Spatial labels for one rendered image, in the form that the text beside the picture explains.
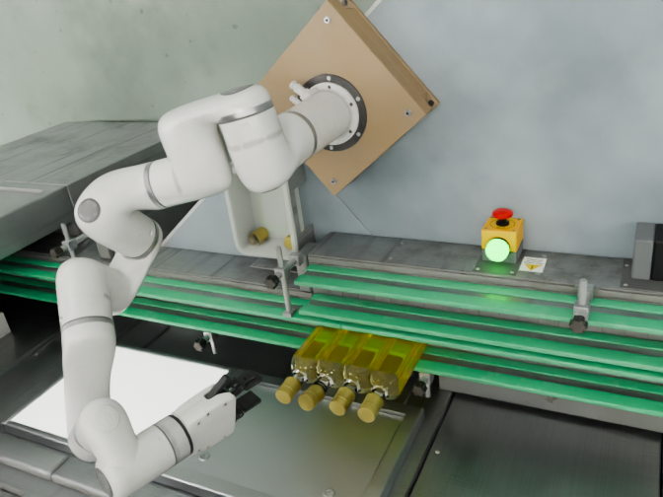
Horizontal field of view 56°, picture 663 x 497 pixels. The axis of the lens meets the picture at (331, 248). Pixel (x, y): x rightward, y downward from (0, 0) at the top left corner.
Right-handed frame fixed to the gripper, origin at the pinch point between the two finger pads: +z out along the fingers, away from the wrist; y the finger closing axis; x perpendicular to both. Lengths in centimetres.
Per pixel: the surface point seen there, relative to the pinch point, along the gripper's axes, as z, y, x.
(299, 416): 15.2, -18.9, 0.4
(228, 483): -6.3, -18.7, -2.5
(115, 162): 38, -10, 109
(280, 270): 22.6, 7.0, 16.6
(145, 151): 51, -11, 112
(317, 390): 11.1, -2.5, -6.7
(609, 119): 60, 48, -26
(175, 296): 14.7, -13.0, 44.0
